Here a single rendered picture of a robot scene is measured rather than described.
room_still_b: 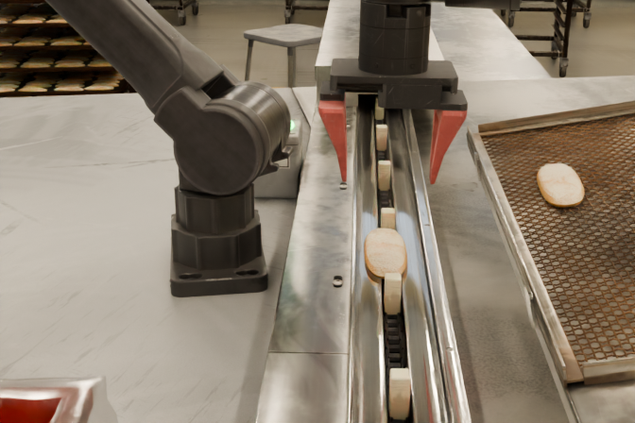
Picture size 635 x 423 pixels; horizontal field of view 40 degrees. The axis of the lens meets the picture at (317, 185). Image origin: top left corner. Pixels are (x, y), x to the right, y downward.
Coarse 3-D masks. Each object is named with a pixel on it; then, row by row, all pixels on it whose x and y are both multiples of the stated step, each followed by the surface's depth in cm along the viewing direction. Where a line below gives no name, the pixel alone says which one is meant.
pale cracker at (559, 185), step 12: (552, 168) 82; (564, 168) 82; (540, 180) 80; (552, 180) 79; (564, 180) 79; (576, 180) 79; (552, 192) 77; (564, 192) 77; (576, 192) 76; (552, 204) 76; (564, 204) 75; (576, 204) 76
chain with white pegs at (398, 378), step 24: (384, 120) 121; (384, 144) 109; (384, 168) 95; (384, 192) 96; (384, 216) 82; (384, 288) 74; (384, 312) 70; (384, 336) 68; (408, 384) 56; (408, 408) 56
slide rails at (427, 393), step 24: (360, 96) 130; (360, 120) 118; (360, 144) 108; (360, 168) 100; (408, 168) 100; (360, 192) 93; (408, 192) 93; (360, 216) 86; (408, 216) 86; (360, 240) 81; (408, 240) 81; (360, 264) 76; (408, 264) 76; (360, 288) 72; (408, 288) 72; (360, 312) 68; (408, 312) 68; (360, 336) 64; (408, 336) 64; (432, 336) 64; (360, 360) 61; (384, 360) 61; (408, 360) 61; (432, 360) 61; (360, 384) 59; (384, 384) 59; (432, 384) 59; (360, 408) 56; (384, 408) 56; (432, 408) 56
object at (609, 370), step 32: (480, 128) 98; (512, 128) 98; (544, 128) 97; (480, 160) 87; (512, 160) 89; (576, 160) 86; (608, 160) 84; (608, 192) 77; (512, 224) 74; (544, 224) 74; (544, 256) 68; (608, 256) 66; (544, 288) 63; (544, 320) 57; (576, 320) 58; (608, 320) 58; (608, 352) 54
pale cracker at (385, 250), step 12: (384, 228) 82; (372, 240) 79; (384, 240) 78; (396, 240) 78; (372, 252) 76; (384, 252) 76; (396, 252) 76; (372, 264) 74; (384, 264) 74; (396, 264) 74; (384, 276) 73
